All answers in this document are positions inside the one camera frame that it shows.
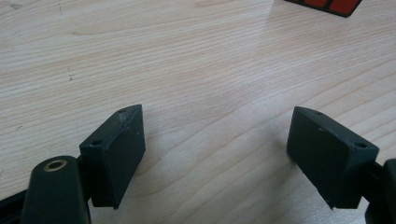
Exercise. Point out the multicoloured puzzle cube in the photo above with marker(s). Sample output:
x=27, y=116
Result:
x=339, y=5

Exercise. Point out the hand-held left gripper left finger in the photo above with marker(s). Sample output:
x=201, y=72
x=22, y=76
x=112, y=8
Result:
x=115, y=161

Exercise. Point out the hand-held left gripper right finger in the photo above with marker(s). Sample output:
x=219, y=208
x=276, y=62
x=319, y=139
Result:
x=330, y=158

